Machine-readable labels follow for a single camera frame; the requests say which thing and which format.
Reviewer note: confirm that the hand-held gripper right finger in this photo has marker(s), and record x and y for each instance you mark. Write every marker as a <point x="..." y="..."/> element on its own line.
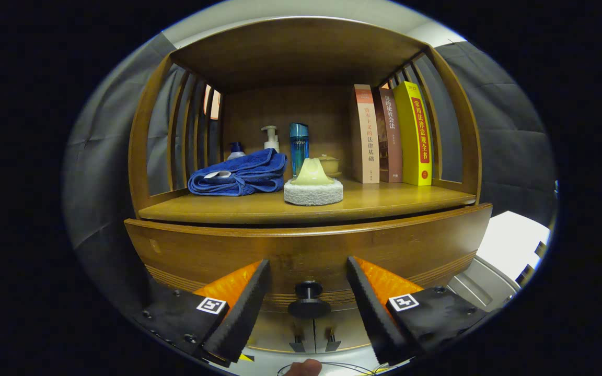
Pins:
<point x="374" y="313"/>

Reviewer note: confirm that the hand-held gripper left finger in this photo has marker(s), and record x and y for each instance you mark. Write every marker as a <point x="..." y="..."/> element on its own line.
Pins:
<point x="241" y="313"/>

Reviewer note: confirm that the black drawer knob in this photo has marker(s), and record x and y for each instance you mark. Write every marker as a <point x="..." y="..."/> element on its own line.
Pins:
<point x="309" y="303"/>

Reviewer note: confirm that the wooden drawer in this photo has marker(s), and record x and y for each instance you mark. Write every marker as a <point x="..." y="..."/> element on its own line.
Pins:
<point x="306" y="250"/>

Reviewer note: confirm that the wooden cabinet door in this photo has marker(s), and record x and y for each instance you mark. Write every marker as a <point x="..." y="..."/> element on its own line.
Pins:
<point x="348" y="329"/>
<point x="275" y="329"/>

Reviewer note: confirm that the wooden countertop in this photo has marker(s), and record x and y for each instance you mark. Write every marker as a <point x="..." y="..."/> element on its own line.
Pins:
<point x="384" y="201"/>

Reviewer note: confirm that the white grey drawer unit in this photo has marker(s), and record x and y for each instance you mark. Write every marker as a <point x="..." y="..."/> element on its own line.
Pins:
<point x="510" y="240"/>

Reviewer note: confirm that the wooden cabinet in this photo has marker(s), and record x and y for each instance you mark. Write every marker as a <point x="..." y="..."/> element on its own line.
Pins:
<point x="296" y="52"/>

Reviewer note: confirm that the blue folded towel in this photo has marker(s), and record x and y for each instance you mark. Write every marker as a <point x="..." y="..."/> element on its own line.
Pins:
<point x="243" y="175"/>

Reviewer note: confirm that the beige lidded tea cup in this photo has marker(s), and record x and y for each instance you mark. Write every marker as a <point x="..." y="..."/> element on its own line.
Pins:
<point x="330" y="164"/>

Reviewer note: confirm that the small white bottle blue cap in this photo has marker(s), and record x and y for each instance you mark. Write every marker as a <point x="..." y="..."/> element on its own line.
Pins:
<point x="236" y="150"/>

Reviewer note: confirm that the tall blue glass bottle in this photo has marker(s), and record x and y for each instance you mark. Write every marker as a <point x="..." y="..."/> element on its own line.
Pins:
<point x="299" y="146"/>

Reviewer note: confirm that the white pump bottle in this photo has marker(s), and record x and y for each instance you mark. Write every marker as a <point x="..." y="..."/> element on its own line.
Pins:
<point x="271" y="138"/>

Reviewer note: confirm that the beige book orange band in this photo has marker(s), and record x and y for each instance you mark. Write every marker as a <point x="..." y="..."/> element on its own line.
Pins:
<point x="366" y="136"/>

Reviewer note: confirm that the brown book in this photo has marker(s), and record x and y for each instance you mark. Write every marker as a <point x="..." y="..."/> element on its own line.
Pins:
<point x="391" y="136"/>

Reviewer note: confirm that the yellow book red label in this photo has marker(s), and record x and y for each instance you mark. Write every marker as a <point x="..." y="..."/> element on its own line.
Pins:
<point x="416" y="136"/>

